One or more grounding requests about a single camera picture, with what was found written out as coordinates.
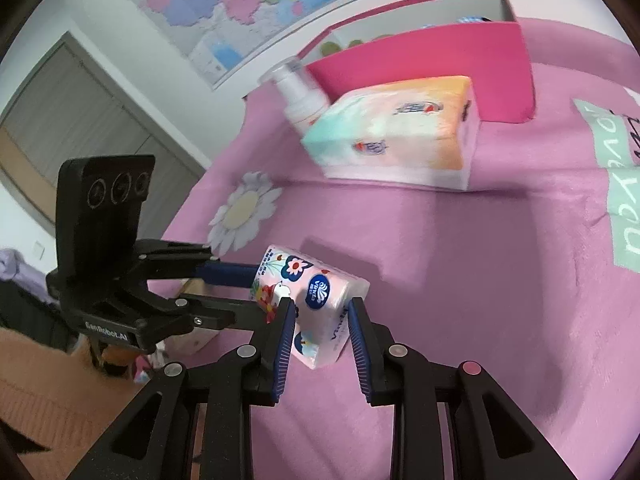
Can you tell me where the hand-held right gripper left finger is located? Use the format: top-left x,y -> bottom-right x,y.
67,296 -> 298,480

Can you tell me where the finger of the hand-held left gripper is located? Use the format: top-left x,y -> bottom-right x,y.
134,238 -> 261,290
172,292 -> 271,335

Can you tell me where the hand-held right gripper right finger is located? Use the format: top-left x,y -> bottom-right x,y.
347,297 -> 576,480

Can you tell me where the floral tissue pack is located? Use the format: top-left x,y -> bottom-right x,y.
248,245 -> 371,370

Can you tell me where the pink cardboard box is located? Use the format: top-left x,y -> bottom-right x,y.
298,0 -> 537,124

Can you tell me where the person's left hand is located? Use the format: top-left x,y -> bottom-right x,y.
101,344 -> 142,368

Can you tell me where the lilac cloth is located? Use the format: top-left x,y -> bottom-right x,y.
0,247 -> 56,306

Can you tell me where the grey wardrobe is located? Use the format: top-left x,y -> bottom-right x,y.
0,30 -> 213,226

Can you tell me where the pink printed bedsheet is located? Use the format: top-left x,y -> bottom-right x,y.
145,17 -> 640,480

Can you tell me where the white spray bottle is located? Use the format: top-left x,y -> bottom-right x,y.
257,58 -> 331,136

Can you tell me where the pastel tissue pack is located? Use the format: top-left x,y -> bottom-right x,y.
301,76 -> 482,192

